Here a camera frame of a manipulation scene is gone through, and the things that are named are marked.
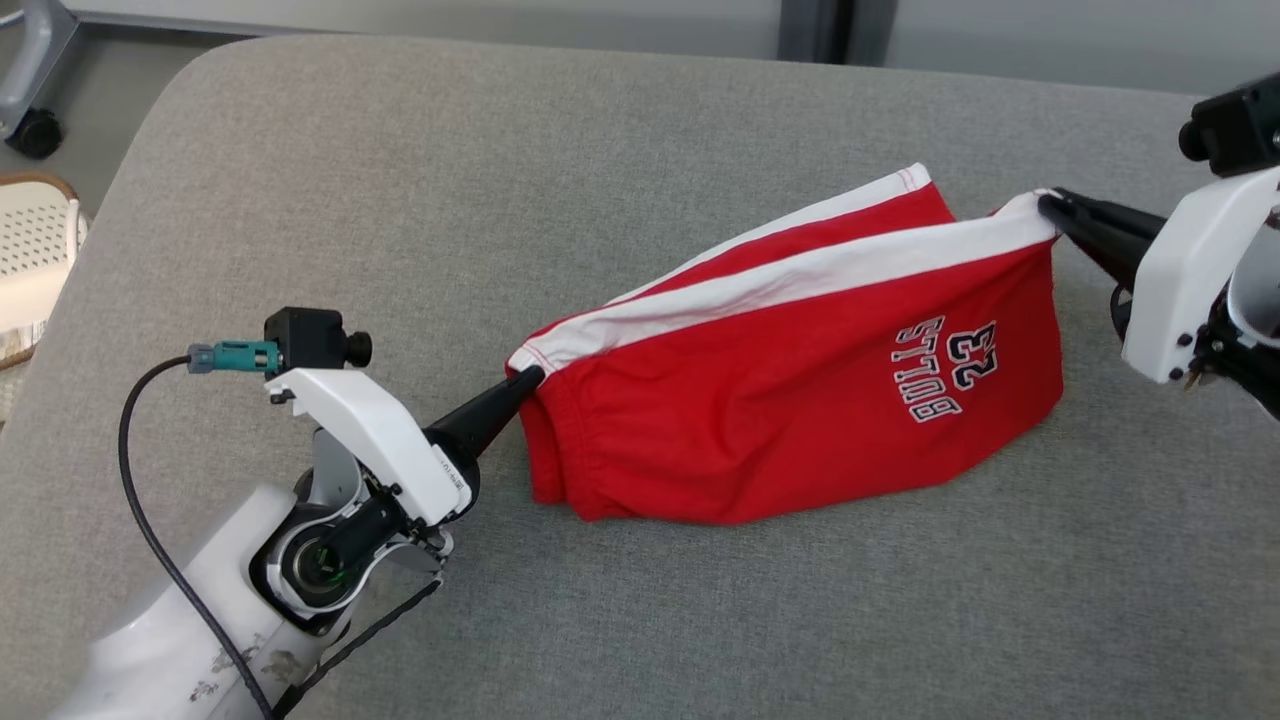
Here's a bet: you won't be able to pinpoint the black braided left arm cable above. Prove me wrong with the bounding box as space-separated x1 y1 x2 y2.
270 578 444 718

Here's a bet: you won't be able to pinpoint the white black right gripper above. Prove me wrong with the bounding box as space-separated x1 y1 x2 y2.
1037 164 1280 387

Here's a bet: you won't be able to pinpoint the teal left cable connector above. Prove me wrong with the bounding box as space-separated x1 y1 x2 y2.
187 340 283 376

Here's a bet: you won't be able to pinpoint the white perforated laundry basket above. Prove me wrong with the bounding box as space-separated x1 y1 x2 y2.
0 170 89 371

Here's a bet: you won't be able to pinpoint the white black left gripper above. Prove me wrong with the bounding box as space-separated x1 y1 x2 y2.
265 364 548 529

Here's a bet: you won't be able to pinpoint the grey foot with black caster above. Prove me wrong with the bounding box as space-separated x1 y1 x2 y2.
0 0 79 159

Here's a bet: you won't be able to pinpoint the red Bulls 23 shorts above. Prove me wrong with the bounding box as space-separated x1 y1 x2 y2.
507 163 1066 526

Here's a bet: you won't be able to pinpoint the thin black left cable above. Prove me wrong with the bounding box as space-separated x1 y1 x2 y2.
117 355 278 720

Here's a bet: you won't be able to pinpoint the grey fabric sofa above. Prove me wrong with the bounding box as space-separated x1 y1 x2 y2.
0 35 1280 720

